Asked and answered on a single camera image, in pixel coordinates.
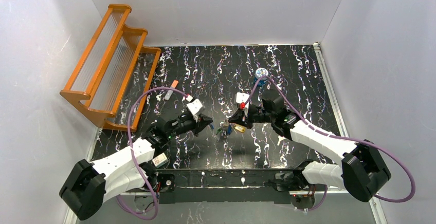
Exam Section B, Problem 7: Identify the white metal keyring plate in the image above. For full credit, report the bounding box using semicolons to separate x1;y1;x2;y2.
219;122;230;141

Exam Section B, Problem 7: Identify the yellow tagged key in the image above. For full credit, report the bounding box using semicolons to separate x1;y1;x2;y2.
232;124;245;133

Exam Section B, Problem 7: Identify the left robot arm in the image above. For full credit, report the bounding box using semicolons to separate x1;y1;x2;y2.
59;111;213;220

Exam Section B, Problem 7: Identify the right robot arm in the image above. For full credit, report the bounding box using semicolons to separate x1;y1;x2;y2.
229;90;391;202

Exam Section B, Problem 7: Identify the orange capped white highlighter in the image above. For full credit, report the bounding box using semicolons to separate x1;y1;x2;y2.
164;80;178;101

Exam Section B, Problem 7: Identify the blue round tin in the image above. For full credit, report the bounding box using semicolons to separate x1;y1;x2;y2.
253;67;269;87

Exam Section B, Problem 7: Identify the white label box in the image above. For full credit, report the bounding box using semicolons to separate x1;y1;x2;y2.
152;153;169;168

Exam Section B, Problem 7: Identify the orange wooden tiered rack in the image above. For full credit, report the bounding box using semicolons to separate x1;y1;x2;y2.
60;4;161;131

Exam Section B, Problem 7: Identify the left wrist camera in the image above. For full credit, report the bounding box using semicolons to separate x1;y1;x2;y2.
186;95;204;116

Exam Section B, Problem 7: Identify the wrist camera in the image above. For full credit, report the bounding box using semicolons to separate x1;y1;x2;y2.
186;95;204;116
235;92;250;109

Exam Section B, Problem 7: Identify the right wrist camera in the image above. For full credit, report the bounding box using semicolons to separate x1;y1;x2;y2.
235;92;250;109

